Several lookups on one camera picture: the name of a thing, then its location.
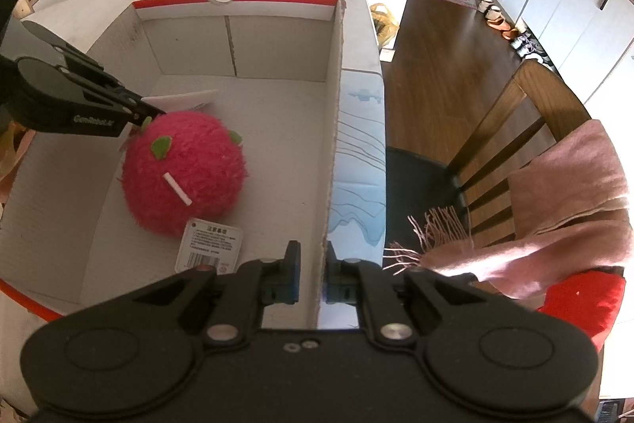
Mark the red cushion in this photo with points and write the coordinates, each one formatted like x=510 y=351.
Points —
x=584 y=309

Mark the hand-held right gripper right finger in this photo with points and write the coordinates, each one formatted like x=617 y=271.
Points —
x=331 y=284

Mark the wooden chair with black seat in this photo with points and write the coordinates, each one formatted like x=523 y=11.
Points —
x=535 y=91

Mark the white cardboard box red edge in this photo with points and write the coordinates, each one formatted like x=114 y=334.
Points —
x=277 y=130

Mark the yellow plastic bag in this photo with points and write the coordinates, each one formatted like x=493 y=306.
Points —
x=386 y=29

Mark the row of shoes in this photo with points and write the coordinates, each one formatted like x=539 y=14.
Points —
x=498 y=21

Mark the red plush ball toy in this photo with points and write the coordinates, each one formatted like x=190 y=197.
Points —
x=188 y=155

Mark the white paper hang tag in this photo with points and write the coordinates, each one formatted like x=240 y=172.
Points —
x=208 y=244

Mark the pink fringed scarf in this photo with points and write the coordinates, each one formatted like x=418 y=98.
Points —
x=569 y=185

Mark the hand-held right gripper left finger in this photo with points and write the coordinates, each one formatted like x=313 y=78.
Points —
x=293 y=272

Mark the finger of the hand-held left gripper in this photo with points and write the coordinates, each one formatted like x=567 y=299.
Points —
x=79 y=61
x=138 y=106

